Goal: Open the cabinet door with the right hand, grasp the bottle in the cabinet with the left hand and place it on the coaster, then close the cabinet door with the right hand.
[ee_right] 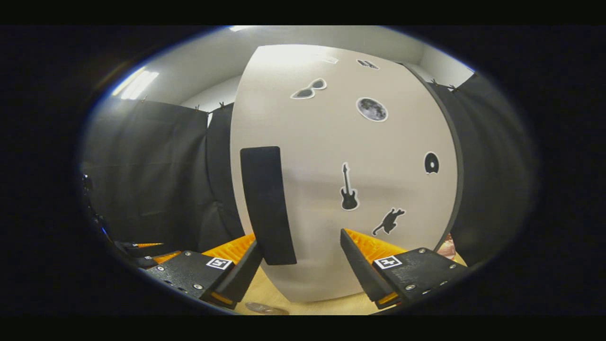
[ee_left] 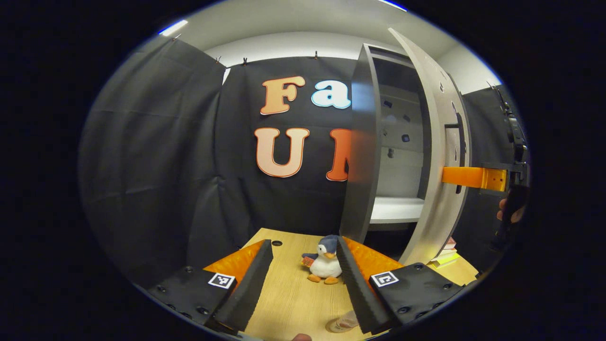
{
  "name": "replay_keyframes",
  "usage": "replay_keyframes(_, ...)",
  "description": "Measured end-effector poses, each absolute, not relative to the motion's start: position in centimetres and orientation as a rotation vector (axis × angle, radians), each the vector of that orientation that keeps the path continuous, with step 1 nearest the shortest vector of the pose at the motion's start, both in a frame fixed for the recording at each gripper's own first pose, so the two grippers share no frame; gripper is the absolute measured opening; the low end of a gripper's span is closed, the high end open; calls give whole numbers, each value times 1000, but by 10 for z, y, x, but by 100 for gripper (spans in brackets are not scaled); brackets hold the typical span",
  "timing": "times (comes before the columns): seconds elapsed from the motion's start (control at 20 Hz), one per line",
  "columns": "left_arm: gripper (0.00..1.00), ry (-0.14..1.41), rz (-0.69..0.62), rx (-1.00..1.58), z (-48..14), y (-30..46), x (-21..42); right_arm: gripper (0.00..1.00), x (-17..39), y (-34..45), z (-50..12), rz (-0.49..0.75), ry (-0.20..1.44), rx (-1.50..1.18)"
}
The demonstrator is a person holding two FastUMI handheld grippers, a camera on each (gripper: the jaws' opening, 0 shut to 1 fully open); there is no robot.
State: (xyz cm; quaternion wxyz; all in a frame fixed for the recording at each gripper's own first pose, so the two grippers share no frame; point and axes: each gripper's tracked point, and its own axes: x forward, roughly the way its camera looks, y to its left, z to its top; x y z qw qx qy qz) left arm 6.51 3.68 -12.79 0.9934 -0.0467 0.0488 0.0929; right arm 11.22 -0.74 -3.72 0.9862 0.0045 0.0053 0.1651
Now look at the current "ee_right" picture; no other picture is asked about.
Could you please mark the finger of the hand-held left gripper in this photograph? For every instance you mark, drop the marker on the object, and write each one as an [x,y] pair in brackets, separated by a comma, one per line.
[139,248]
[158,259]

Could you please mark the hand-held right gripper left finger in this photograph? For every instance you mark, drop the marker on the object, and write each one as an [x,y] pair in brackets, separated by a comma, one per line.
[236,279]

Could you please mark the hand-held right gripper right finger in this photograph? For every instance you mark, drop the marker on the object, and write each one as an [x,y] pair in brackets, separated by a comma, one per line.
[360,270]

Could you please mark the white cabinet door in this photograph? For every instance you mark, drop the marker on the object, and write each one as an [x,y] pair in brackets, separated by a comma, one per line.
[331,142]

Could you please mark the black backdrop cloth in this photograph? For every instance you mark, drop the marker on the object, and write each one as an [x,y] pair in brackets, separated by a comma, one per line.
[156,170]

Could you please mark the ceiling tube light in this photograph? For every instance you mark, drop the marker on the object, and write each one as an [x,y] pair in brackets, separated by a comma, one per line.
[137,84]

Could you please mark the ceiling panel light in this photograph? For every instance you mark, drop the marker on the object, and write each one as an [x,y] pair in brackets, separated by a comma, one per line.
[239,28]

